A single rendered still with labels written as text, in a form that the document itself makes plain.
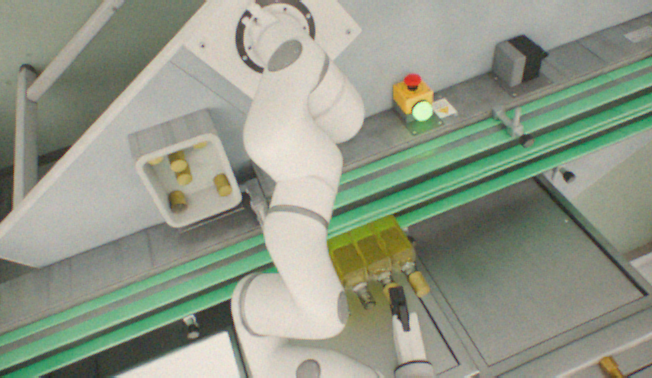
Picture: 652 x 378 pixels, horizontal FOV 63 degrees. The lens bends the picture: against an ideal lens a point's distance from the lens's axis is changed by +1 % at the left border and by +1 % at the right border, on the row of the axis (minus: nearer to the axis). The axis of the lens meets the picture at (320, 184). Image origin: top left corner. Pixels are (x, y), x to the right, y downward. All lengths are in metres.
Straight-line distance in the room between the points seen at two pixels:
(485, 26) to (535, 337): 0.72
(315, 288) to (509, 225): 0.92
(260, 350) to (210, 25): 0.56
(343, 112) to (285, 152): 0.14
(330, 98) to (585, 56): 0.90
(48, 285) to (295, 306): 0.81
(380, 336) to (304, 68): 0.74
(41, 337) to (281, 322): 0.74
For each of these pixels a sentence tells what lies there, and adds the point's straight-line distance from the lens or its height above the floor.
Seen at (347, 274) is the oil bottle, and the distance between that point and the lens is 1.17.
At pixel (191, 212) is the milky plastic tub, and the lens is 1.24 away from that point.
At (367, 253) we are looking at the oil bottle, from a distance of 1.20.
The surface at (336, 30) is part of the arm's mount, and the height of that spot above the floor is 0.81.
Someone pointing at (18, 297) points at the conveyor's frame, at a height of 0.82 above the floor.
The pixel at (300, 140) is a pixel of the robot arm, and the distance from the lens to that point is 0.67.
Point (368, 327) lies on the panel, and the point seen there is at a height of 1.13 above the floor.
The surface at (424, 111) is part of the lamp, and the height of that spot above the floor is 0.85.
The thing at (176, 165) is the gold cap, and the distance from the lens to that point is 1.15.
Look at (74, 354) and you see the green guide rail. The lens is 1.36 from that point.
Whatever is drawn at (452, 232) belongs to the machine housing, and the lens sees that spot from 1.46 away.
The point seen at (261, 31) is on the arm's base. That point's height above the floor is 0.85.
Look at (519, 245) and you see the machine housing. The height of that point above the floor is 1.07.
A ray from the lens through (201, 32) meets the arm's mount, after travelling 1.00.
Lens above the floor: 1.67
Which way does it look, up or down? 41 degrees down
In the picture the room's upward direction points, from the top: 152 degrees clockwise
